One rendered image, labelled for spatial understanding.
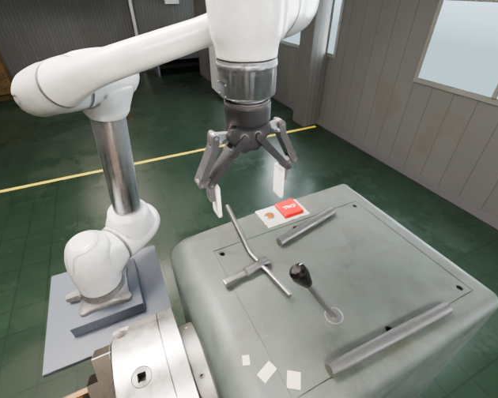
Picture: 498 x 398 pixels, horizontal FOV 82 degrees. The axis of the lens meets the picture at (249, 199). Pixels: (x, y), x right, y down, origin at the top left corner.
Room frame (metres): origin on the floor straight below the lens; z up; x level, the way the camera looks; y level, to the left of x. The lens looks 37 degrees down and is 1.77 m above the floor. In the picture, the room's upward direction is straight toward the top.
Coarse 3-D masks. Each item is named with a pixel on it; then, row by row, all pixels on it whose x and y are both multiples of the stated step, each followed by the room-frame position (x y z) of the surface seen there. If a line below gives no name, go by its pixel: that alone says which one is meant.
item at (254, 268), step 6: (264, 258) 0.43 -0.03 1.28; (252, 264) 0.42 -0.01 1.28; (258, 264) 0.42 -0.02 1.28; (264, 264) 0.42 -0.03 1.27; (246, 270) 0.40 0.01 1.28; (252, 270) 0.40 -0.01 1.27; (258, 270) 0.41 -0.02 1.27; (228, 276) 0.39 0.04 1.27; (234, 276) 0.39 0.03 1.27; (240, 276) 0.39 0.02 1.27; (228, 282) 0.37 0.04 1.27; (234, 282) 0.38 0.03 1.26
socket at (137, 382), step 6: (144, 366) 0.22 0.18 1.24; (138, 372) 0.21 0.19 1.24; (144, 372) 0.22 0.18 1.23; (150, 372) 0.21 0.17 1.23; (132, 378) 0.20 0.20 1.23; (138, 378) 0.21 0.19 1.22; (144, 378) 0.22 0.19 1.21; (150, 378) 0.21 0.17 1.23; (138, 384) 0.20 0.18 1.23; (144, 384) 0.20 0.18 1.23
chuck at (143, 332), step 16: (144, 320) 0.33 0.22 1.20; (128, 336) 0.28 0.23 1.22; (144, 336) 0.28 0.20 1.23; (160, 336) 0.28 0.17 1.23; (112, 352) 0.25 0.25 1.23; (128, 352) 0.25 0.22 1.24; (144, 352) 0.25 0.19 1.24; (160, 352) 0.25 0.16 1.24; (112, 368) 0.22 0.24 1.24; (128, 368) 0.22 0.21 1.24; (160, 368) 0.22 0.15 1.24; (128, 384) 0.20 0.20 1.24; (160, 384) 0.20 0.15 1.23
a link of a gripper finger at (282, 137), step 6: (282, 120) 0.48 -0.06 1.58; (282, 126) 0.48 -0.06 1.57; (282, 132) 0.48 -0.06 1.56; (282, 138) 0.48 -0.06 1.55; (288, 138) 0.48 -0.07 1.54; (282, 144) 0.49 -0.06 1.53; (288, 144) 0.48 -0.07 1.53; (288, 150) 0.48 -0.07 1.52; (294, 156) 0.49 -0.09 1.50; (294, 162) 0.49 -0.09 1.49
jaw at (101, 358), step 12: (120, 336) 0.29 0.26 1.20; (108, 348) 0.28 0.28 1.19; (96, 360) 0.25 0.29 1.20; (108, 360) 0.25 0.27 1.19; (96, 372) 0.24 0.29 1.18; (108, 372) 0.24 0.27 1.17; (96, 384) 0.22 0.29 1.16; (108, 384) 0.23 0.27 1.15; (84, 396) 0.21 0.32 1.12; (96, 396) 0.21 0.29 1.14; (108, 396) 0.21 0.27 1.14
